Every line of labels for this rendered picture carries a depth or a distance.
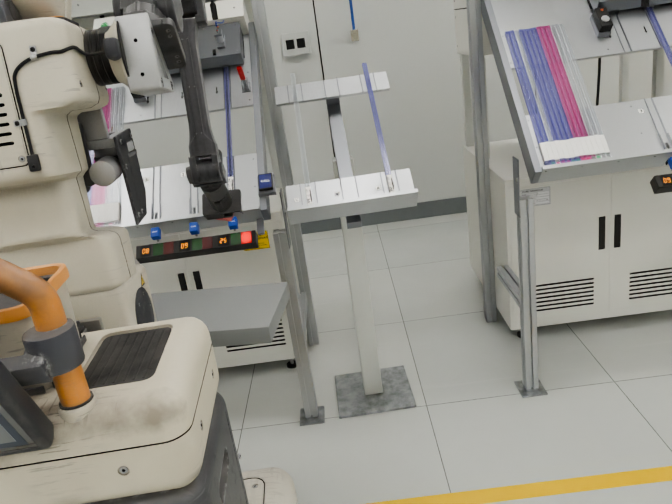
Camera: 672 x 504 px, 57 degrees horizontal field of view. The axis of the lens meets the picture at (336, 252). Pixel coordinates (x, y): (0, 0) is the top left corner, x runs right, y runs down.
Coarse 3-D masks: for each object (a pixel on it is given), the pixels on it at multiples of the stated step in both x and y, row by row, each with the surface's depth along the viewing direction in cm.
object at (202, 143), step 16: (192, 32) 140; (192, 48) 141; (192, 64) 141; (192, 80) 141; (192, 96) 141; (192, 112) 142; (208, 112) 145; (192, 128) 142; (208, 128) 143; (192, 144) 143; (208, 144) 143; (192, 160) 143; (208, 160) 144; (192, 176) 143; (208, 176) 144
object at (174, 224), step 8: (248, 208) 171; (256, 208) 171; (176, 216) 172; (184, 216) 172; (192, 216) 172; (200, 216) 172; (240, 216) 174; (248, 216) 175; (256, 216) 175; (120, 224) 173; (128, 224) 172; (144, 224) 172; (152, 224) 173; (160, 224) 173; (168, 224) 174; (176, 224) 174; (184, 224) 175; (200, 224) 176; (208, 224) 176; (216, 224) 177; (224, 224) 177; (128, 232) 175; (136, 232) 176; (144, 232) 176; (168, 232) 178
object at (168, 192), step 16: (224, 160) 182; (240, 160) 181; (256, 160) 181; (144, 176) 181; (160, 176) 181; (176, 176) 181; (240, 176) 179; (256, 176) 178; (160, 192) 178; (176, 192) 178; (192, 192) 178; (256, 192) 176; (128, 208) 177; (160, 208) 176; (176, 208) 176; (192, 208) 176
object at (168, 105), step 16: (240, 64) 197; (176, 80) 196; (208, 80) 195; (240, 80) 194; (128, 96) 195; (160, 96) 194; (176, 96) 193; (208, 96) 192; (224, 96) 191; (240, 96) 191; (128, 112) 192; (144, 112) 192; (160, 112) 191; (176, 112) 191
